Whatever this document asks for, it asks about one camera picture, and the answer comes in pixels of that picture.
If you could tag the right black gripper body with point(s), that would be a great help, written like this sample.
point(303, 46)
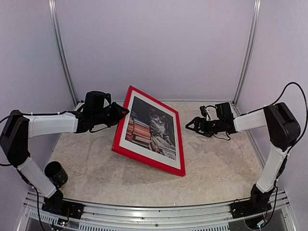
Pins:
point(212, 128)

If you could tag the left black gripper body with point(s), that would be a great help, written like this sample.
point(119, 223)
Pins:
point(102, 118)

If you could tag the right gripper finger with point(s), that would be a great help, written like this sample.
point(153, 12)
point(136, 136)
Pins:
point(206, 134)
point(194, 125)

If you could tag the white photo mat board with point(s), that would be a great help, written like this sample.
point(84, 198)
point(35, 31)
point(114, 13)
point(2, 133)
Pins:
point(130, 144)

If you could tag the cat and books photo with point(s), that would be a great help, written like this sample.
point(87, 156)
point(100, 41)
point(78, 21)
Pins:
point(151, 128)

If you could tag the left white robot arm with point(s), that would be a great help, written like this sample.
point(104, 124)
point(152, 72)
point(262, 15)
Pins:
point(20, 128)

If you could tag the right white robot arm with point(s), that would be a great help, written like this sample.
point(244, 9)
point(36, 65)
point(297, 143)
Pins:
point(283, 129)

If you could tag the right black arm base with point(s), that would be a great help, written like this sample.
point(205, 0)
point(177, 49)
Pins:
point(258, 202)

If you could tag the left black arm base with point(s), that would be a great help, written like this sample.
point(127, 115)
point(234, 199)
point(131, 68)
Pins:
point(57, 205)

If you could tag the black cylindrical cup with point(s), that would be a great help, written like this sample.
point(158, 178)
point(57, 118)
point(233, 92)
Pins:
point(56, 174)

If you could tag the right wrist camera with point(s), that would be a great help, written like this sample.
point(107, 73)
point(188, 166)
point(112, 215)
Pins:
point(223, 112)

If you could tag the aluminium front rail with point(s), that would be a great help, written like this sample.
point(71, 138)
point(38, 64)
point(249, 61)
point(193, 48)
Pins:
point(103, 217)

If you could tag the right aluminium post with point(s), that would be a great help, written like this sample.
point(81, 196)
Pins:
point(248, 51)

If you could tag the aluminium post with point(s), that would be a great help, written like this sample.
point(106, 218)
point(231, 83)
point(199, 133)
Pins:
point(60, 47)
point(248, 51)

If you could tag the left aluminium post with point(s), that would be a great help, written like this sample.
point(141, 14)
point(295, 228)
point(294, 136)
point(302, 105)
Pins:
point(60, 47)

